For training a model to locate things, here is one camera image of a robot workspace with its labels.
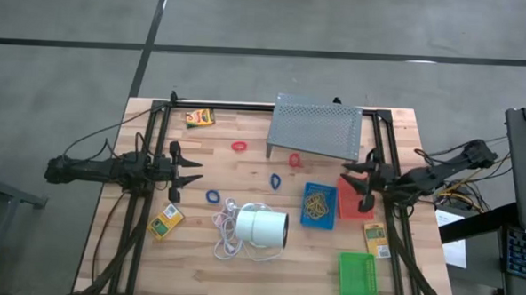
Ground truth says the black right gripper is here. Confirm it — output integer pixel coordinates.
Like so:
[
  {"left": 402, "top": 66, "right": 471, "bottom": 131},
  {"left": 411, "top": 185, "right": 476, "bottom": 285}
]
[{"left": 339, "top": 147, "right": 400, "bottom": 216}]

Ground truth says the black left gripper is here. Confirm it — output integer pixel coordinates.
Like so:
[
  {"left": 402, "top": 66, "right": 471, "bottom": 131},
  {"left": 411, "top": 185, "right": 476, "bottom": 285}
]
[{"left": 151, "top": 140, "right": 205, "bottom": 205}]

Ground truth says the blue plastic basket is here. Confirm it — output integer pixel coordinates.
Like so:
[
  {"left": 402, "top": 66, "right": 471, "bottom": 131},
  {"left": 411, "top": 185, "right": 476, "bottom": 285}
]
[{"left": 299, "top": 180, "right": 339, "bottom": 232}]

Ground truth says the yellow rubber band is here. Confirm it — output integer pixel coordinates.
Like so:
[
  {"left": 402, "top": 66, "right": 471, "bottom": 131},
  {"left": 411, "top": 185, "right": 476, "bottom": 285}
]
[
  {"left": 312, "top": 198, "right": 332, "bottom": 220},
  {"left": 304, "top": 202, "right": 328, "bottom": 221},
  {"left": 303, "top": 192, "right": 323, "bottom": 216},
  {"left": 308, "top": 191, "right": 332, "bottom": 211}
]

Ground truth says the yellow green crayon box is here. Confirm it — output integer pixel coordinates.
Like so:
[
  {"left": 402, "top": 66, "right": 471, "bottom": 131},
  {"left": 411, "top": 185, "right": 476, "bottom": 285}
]
[{"left": 184, "top": 107, "right": 216, "bottom": 131}]

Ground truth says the white spotlight lamp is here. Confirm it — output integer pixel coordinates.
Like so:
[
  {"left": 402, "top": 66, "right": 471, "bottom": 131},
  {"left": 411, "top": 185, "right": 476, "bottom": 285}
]
[{"left": 234, "top": 208, "right": 291, "bottom": 250}]

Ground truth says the green plastic basket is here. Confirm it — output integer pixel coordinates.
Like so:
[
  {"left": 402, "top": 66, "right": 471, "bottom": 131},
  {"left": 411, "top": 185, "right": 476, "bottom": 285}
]
[{"left": 336, "top": 251, "right": 382, "bottom": 295}]

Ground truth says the red plastic basket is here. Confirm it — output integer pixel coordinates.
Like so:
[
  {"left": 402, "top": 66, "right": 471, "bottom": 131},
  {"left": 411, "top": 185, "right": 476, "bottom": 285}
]
[{"left": 334, "top": 175, "right": 377, "bottom": 223}]

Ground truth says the yellow crayon box white label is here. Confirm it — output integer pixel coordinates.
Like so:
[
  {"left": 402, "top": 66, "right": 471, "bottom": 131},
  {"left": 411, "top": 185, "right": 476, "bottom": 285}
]
[
  {"left": 363, "top": 221, "right": 393, "bottom": 260},
  {"left": 146, "top": 202, "right": 186, "bottom": 243}
]

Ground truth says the grey perforated metal stand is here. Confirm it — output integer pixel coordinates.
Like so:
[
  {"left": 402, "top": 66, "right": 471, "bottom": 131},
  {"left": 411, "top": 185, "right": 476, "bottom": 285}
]
[{"left": 264, "top": 92, "right": 365, "bottom": 175}]

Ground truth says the white paper sheet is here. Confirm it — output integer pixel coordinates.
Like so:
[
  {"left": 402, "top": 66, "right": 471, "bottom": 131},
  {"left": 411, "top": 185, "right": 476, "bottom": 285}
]
[{"left": 433, "top": 208, "right": 470, "bottom": 269}]

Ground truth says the backlit keyboard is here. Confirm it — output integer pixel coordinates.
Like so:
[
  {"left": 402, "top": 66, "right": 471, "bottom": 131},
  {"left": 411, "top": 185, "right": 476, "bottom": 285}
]
[{"left": 504, "top": 227, "right": 526, "bottom": 283}]

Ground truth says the black aluminium table frame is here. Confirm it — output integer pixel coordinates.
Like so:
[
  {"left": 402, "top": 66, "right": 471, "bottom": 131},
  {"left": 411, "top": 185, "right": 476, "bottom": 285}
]
[{"left": 78, "top": 85, "right": 466, "bottom": 295}]

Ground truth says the white cylindrical device with cable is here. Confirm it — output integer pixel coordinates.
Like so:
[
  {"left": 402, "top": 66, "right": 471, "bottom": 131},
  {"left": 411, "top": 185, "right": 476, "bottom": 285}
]
[{"left": 211, "top": 196, "right": 288, "bottom": 264}]

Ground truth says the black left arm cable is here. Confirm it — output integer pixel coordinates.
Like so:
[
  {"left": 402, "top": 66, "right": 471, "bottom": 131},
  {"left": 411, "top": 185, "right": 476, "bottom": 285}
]
[{"left": 61, "top": 104, "right": 159, "bottom": 162}]

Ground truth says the yellow cable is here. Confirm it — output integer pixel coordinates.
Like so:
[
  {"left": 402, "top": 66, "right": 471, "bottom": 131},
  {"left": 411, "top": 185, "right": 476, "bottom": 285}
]
[{"left": 435, "top": 150, "right": 513, "bottom": 212}]

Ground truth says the brown cable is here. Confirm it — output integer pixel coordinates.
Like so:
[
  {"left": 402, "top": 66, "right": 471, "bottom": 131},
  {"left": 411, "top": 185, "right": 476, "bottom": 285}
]
[{"left": 90, "top": 188, "right": 129, "bottom": 287}]

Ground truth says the black cable bundle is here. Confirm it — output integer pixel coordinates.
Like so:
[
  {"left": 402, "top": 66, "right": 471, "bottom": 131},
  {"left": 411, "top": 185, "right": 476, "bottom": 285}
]
[{"left": 419, "top": 132, "right": 512, "bottom": 213}]

